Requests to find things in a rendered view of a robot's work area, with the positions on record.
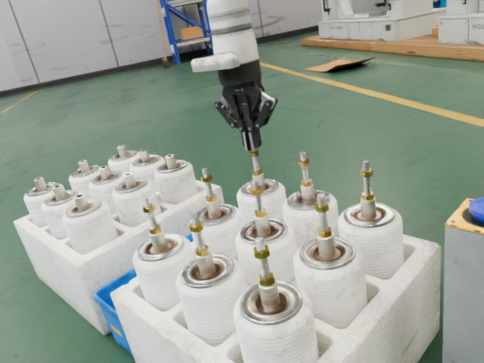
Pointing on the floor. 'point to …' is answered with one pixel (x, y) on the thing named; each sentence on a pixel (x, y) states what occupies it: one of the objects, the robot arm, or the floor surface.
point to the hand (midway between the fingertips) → (251, 140)
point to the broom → (163, 42)
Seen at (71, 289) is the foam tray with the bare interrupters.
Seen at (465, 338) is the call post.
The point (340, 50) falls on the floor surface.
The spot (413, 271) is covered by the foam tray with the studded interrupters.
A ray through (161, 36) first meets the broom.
